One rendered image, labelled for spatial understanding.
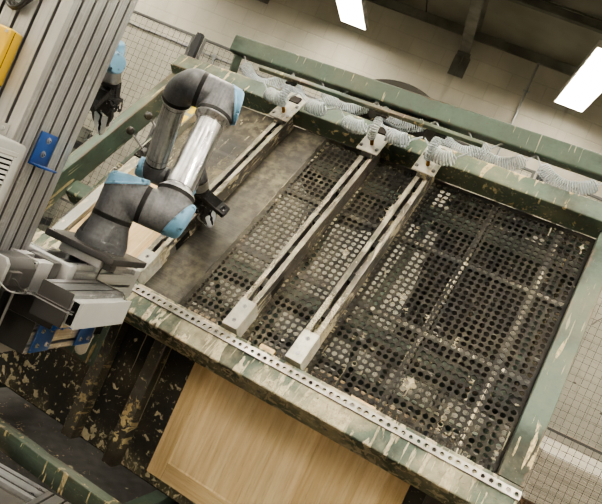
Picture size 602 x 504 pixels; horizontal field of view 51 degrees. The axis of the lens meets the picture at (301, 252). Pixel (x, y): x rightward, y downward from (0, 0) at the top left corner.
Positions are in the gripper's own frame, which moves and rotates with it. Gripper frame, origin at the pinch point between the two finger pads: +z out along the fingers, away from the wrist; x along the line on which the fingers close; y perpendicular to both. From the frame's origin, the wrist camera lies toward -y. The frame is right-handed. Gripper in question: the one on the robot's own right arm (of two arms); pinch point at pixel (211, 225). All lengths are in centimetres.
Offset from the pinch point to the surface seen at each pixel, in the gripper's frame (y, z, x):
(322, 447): -79, 27, 47
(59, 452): 32, 81, 89
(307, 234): -37.9, -4.2, -11.9
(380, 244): -64, -4, -22
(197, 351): -32, -1, 50
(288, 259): -38.3, -4.3, 2.3
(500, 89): 15, 251, -499
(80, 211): 50, -3, 22
